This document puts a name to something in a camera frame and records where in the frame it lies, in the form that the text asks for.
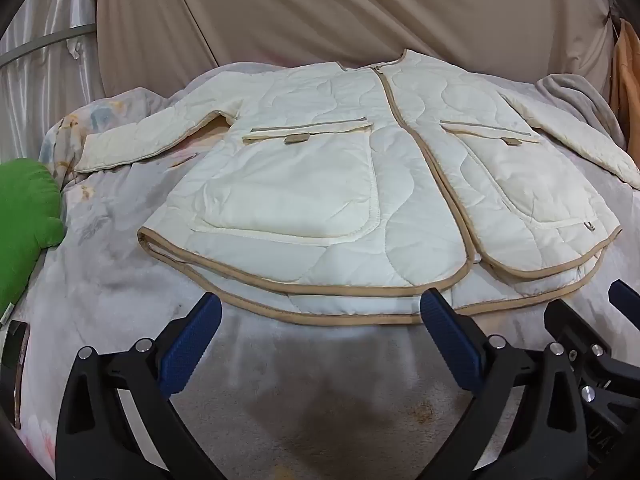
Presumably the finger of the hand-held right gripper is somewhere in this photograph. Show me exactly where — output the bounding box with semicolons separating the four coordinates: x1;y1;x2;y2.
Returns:
607;279;640;317
544;300;640;401

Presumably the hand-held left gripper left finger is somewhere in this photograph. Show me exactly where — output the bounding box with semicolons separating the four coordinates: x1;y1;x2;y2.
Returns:
55;292;227;480

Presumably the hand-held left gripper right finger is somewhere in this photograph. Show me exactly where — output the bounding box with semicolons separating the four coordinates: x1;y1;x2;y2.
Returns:
415;289;589;480

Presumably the cream quilted jacket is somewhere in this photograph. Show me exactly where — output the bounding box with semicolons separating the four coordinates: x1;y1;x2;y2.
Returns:
75;49;640;329

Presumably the floral grey blanket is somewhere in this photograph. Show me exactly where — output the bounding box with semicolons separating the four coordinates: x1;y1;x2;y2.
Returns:
0;62;640;480

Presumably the mobile phone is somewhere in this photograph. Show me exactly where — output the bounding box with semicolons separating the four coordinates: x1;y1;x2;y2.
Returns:
0;320;32;431

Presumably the plain grey blanket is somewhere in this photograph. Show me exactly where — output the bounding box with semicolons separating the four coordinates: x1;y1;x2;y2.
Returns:
537;74;628;151

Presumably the green plush pillow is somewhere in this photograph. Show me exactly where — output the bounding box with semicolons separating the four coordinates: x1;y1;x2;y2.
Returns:
0;158;66;307

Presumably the orange hanging garment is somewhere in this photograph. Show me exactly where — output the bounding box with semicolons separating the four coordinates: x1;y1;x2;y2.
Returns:
610;19;640;136

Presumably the beige fabric headboard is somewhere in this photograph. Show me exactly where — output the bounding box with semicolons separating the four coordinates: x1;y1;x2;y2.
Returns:
95;0;621;98

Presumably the silver satin curtain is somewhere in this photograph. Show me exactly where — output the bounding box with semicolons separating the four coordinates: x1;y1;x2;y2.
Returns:
0;0;108;136

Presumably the curved metal rail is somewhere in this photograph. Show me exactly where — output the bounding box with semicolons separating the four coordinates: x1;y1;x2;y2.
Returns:
0;24;98;68

